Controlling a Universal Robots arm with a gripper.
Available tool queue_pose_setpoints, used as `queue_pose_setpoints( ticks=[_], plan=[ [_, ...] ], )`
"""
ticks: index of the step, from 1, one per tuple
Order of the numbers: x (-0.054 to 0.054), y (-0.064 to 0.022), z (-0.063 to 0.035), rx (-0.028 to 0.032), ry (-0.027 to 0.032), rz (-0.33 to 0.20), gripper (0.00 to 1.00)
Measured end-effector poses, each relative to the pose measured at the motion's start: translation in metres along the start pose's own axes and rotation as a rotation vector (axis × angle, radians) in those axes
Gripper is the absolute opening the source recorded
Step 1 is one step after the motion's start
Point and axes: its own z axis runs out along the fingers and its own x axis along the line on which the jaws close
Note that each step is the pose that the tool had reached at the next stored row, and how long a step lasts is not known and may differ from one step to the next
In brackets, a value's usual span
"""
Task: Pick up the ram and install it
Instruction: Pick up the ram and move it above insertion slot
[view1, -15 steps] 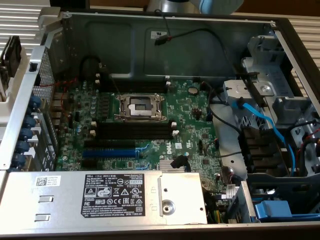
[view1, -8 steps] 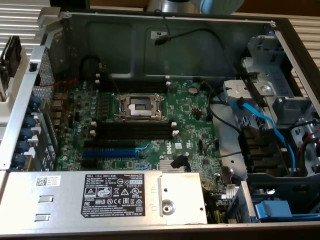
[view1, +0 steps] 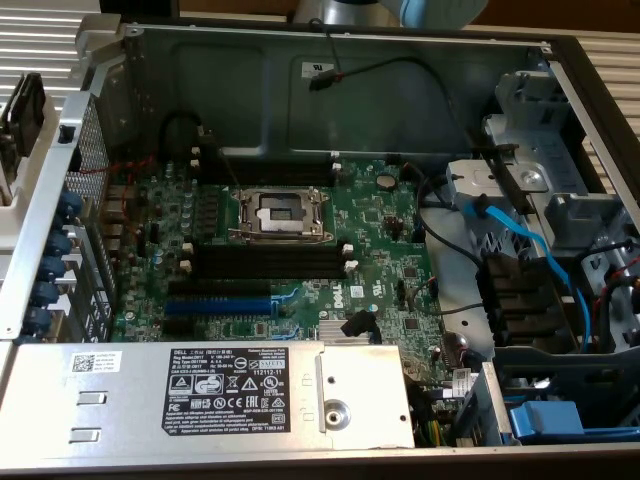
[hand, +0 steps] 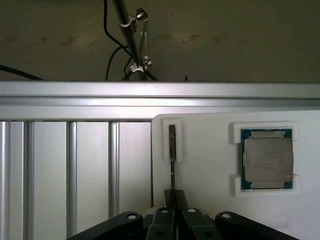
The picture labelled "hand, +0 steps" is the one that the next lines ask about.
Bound silver CPU chip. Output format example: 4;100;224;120
239;128;294;191

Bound silver tripod stand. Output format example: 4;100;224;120
111;0;160;81

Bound thin black cable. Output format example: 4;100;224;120
103;0;135;81
0;64;45;81

